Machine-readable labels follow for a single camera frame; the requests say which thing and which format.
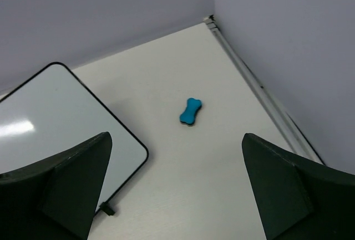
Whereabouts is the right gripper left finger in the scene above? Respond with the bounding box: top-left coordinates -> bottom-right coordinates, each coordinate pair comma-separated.
1,132 -> 112,239

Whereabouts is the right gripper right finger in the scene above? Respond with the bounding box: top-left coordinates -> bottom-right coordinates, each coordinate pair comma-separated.
242,133 -> 354,239

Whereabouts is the white whiteboard black frame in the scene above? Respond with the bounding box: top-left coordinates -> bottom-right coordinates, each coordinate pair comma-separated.
1,62 -> 149,203

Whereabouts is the blue bone-shaped eraser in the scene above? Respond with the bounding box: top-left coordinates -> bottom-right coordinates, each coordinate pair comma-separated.
179,98 -> 202,126

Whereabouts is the aluminium right side rail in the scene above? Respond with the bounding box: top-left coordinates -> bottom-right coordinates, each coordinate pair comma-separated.
203,15 -> 324,165

